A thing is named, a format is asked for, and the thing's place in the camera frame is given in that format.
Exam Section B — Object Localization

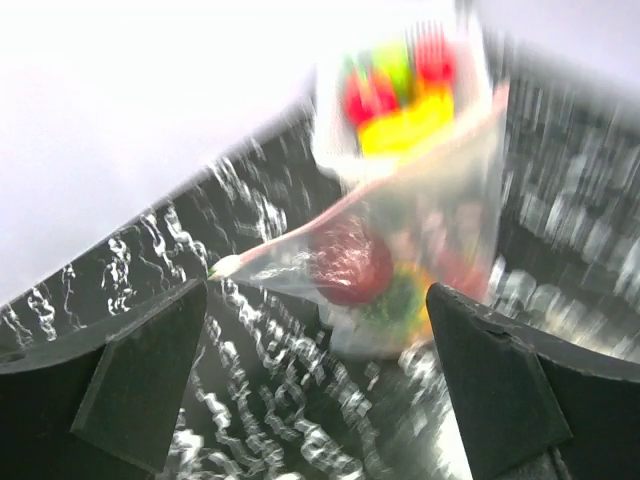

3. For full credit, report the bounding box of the clear pink-dotted zip bag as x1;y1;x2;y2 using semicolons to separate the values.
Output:
210;83;509;358

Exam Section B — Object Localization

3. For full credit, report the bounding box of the orange toy pineapple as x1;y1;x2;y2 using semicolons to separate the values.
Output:
360;263;434;343

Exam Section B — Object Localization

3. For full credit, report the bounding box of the yellow banana bunch toy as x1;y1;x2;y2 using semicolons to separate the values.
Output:
358;88;454;156

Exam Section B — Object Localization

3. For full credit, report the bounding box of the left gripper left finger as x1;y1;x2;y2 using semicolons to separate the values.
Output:
1;280;207;479

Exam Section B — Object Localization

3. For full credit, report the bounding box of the red apple toy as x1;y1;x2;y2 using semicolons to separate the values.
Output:
413;36;456;86

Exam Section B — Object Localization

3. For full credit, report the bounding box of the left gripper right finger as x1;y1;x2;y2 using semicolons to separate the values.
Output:
426;284;639;479

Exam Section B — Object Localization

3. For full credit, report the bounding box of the dark red plum toy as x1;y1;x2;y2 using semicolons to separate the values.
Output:
308;216;394;306

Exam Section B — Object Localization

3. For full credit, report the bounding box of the green apple toy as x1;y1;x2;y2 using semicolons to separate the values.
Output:
372;43;412;100

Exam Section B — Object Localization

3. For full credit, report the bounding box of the black marble pattern mat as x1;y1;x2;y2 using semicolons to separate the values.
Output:
1;38;639;479

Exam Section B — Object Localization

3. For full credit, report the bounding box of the red dragon fruit toy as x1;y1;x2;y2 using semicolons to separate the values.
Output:
343;69;399;127

